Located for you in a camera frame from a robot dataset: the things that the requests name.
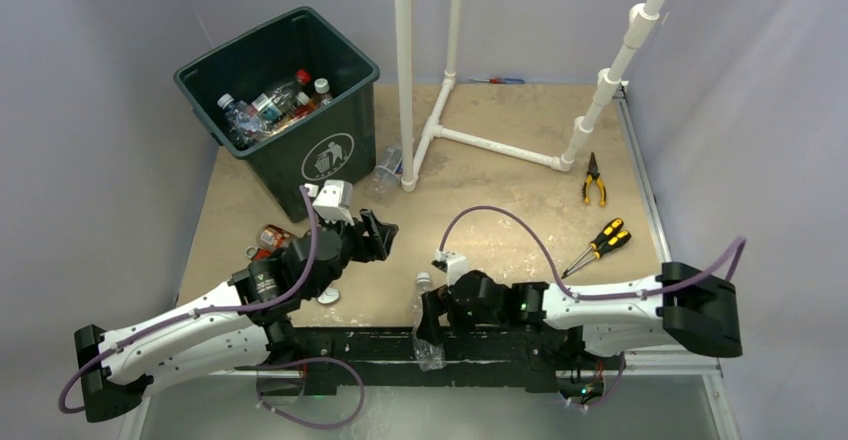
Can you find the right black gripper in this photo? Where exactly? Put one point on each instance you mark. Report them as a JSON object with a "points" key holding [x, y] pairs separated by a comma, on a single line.
{"points": [[435, 304]]}

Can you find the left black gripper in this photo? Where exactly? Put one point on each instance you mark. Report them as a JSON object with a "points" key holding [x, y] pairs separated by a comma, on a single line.
{"points": [[380, 236]]}

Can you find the crushed clear bottle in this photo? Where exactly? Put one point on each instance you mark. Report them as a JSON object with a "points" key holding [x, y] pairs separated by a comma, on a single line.
{"points": [[428, 355]]}

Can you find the yellow red tea bottle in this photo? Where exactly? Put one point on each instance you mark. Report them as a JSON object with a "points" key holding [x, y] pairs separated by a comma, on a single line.
{"points": [[292, 110]]}

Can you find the red label water bottle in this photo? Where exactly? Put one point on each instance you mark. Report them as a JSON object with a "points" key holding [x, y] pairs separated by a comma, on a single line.
{"points": [[283, 89]]}

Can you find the clear bottle white cap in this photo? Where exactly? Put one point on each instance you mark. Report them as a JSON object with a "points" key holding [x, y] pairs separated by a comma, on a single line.
{"points": [[246, 128]]}

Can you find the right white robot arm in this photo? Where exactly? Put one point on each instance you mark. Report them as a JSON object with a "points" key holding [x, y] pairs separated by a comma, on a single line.
{"points": [[680, 305]]}

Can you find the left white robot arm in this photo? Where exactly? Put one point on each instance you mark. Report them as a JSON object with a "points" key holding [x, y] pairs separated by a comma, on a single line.
{"points": [[241, 323]]}

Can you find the clear bottle near bin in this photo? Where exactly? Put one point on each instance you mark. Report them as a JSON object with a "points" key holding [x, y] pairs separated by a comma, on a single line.
{"points": [[385, 175]]}

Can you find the dark green trash bin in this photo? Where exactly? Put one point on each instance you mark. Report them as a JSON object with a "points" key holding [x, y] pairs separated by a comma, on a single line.
{"points": [[336, 141]]}

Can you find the red cap tea bottle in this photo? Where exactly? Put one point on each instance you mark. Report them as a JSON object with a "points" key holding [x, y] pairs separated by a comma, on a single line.
{"points": [[272, 237]]}

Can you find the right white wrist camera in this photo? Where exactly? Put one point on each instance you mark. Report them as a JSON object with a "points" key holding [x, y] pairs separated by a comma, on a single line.
{"points": [[452, 264]]}

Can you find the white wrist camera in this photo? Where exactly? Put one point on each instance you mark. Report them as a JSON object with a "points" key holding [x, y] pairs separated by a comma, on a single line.
{"points": [[452, 264], [332, 201]]}

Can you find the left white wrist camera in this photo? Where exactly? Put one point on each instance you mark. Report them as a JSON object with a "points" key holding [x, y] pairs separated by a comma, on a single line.
{"points": [[332, 201]]}

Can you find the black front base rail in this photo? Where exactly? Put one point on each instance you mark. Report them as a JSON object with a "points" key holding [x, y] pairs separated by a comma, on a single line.
{"points": [[487, 357]]}

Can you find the red handle adjustable wrench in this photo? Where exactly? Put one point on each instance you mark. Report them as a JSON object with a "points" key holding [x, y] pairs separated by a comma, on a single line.
{"points": [[328, 297]]}

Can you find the yellow handle pliers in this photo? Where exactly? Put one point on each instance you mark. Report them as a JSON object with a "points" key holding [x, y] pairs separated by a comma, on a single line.
{"points": [[593, 177]]}

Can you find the white PVC pipe frame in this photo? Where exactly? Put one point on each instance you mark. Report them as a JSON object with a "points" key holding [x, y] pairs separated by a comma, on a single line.
{"points": [[642, 18]]}

